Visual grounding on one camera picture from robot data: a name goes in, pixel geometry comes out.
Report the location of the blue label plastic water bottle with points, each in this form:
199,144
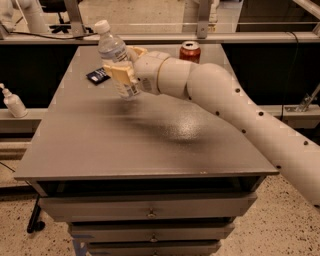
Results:
113,48

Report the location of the grey metal upright bracket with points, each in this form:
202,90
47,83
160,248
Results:
203,18

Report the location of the dark blue snack bar wrapper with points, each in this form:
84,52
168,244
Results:
97,76

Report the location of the black office chair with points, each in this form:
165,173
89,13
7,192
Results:
58,7

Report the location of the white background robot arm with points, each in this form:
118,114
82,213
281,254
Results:
31,11

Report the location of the bottom grey drawer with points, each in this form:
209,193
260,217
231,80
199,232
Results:
169,248

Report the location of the grey drawer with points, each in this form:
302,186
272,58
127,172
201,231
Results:
147,207
152,232
169,248

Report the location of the middle grey drawer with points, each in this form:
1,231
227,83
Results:
152,232

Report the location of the black caster wheel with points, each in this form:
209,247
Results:
35,224

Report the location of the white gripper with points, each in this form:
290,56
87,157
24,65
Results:
147,72

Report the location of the top grey drawer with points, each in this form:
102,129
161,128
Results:
147,207

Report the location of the grey metal post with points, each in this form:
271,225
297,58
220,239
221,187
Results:
75,18

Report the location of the red cola can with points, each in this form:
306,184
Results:
190,51

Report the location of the white pump dispenser bottle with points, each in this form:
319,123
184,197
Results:
13,103

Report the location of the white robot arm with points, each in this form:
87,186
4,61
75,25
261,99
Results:
215,90

